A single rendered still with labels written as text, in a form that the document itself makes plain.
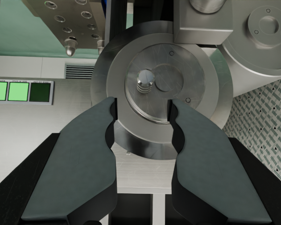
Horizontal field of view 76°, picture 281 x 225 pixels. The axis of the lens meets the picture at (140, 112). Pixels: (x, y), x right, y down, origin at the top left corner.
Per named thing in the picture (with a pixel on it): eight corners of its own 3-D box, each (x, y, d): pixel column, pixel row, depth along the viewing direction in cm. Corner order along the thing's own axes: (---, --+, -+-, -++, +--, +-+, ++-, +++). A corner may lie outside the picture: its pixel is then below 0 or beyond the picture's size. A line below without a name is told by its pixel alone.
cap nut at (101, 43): (108, 39, 52) (107, 55, 51) (110, 46, 55) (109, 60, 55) (95, 39, 52) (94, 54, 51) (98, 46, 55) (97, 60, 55)
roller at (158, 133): (217, 34, 19) (221, 144, 18) (170, 92, 45) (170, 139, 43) (108, 30, 19) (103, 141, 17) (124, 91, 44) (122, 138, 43)
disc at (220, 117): (230, 22, 20) (237, 162, 18) (228, 25, 20) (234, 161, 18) (94, 17, 19) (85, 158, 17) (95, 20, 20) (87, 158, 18)
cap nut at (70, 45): (75, 39, 51) (74, 53, 51) (79, 45, 55) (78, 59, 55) (62, 38, 51) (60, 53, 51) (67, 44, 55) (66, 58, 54)
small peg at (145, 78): (157, 82, 14) (139, 88, 14) (153, 92, 16) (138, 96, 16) (151, 65, 14) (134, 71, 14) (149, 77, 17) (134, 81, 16)
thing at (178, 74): (217, 107, 16) (138, 131, 16) (208, 110, 18) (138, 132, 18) (190, 33, 17) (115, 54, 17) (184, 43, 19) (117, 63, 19)
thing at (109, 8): (116, -98, 22) (109, 45, 19) (126, 22, 45) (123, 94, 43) (112, -98, 22) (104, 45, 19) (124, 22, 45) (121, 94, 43)
